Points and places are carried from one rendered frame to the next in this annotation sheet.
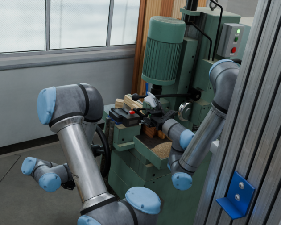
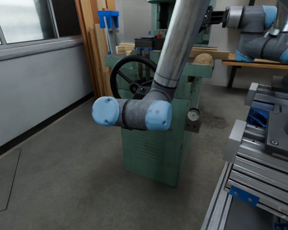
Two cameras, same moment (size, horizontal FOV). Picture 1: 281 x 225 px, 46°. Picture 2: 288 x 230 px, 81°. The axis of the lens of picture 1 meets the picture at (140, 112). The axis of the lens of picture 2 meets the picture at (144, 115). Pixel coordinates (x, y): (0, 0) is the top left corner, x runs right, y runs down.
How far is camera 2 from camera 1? 112 cm
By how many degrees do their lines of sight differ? 25
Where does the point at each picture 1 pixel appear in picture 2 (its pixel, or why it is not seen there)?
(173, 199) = not seen: hidden behind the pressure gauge
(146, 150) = (188, 66)
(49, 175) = (159, 103)
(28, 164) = (109, 107)
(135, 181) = (174, 106)
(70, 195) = (88, 156)
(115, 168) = not seen: hidden behind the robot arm
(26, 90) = not seen: outside the picture
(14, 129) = (4, 127)
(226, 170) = not seen: outside the picture
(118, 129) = (157, 53)
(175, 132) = (253, 11)
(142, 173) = (184, 93)
